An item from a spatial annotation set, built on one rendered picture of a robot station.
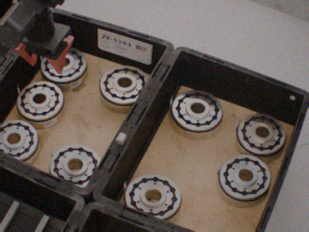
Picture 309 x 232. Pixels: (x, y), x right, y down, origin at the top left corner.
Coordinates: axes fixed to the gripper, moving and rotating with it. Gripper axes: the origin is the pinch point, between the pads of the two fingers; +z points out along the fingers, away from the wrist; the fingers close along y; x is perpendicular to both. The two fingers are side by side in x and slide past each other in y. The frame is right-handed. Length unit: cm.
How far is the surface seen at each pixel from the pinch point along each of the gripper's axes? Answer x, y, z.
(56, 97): 0.2, 0.4, 10.0
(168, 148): 0.9, 24.9, 14.6
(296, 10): 152, 22, 103
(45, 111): -4.0, 0.4, 9.6
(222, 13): 57, 16, 29
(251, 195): -4.6, 44.3, 12.5
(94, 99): 5.5, 6.4, 13.5
